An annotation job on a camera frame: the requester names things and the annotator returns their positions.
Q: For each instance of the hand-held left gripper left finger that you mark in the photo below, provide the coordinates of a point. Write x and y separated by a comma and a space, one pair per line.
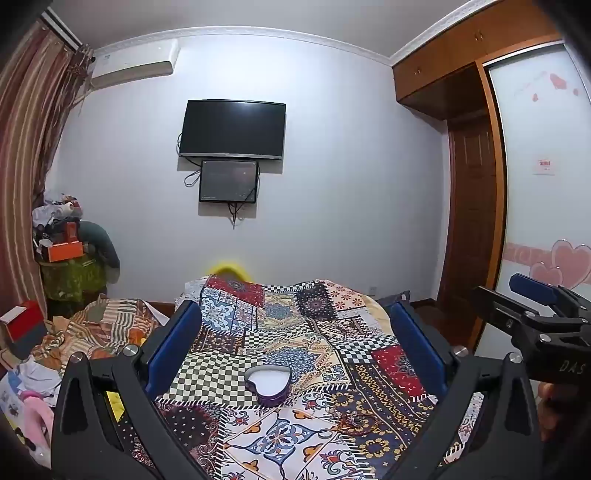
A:
178, 339

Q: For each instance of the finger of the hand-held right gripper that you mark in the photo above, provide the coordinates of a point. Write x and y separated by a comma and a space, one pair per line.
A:
503, 311
531, 285

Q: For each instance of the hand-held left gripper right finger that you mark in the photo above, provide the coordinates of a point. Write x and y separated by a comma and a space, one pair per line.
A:
415, 341

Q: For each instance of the purple heart-shaped tin box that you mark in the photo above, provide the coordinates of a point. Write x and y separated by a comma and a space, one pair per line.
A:
268, 382

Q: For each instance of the person's right hand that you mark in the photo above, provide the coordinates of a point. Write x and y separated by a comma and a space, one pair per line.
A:
559, 410

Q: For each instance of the striped orange blanket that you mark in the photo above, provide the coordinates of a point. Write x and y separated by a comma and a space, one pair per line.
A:
106, 323

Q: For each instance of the yellow object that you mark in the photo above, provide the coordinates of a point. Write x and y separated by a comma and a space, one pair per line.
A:
228, 269

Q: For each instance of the yellow cloth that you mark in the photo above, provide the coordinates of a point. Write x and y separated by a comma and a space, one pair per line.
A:
113, 405

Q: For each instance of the brown wooden door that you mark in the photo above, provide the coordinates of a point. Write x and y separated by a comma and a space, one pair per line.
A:
471, 207

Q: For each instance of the patchwork patterned blanket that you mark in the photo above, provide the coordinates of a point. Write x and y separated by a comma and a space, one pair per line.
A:
295, 332

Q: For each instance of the red and white sticker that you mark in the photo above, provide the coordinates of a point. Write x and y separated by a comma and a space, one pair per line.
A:
544, 166

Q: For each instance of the grey-green plush toy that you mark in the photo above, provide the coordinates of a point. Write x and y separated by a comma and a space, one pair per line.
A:
99, 244

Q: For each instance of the white heart-print sliding door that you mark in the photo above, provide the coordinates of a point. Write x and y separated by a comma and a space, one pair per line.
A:
531, 161

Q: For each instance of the orange box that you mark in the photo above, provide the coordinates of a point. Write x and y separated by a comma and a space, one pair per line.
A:
64, 251

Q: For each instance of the white cloth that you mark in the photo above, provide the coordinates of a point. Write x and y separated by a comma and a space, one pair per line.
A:
30, 371

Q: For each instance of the red and white box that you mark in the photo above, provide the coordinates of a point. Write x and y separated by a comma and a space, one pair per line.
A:
25, 325

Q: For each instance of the pink cloth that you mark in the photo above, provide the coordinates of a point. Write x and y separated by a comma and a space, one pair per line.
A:
34, 415

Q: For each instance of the pile of toys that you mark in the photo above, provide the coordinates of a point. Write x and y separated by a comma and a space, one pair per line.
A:
55, 214

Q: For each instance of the wooden wardrobe cabinet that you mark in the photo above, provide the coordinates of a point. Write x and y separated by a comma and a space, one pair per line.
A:
438, 60

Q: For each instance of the brown striped curtain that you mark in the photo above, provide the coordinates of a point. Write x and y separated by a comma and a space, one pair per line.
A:
27, 138

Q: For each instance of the white air conditioner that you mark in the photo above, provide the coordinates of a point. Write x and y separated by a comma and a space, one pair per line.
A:
134, 64

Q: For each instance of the small black wall monitor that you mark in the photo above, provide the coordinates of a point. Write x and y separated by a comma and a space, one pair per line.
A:
228, 181

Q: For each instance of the black wall television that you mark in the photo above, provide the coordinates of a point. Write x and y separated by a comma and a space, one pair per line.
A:
231, 129

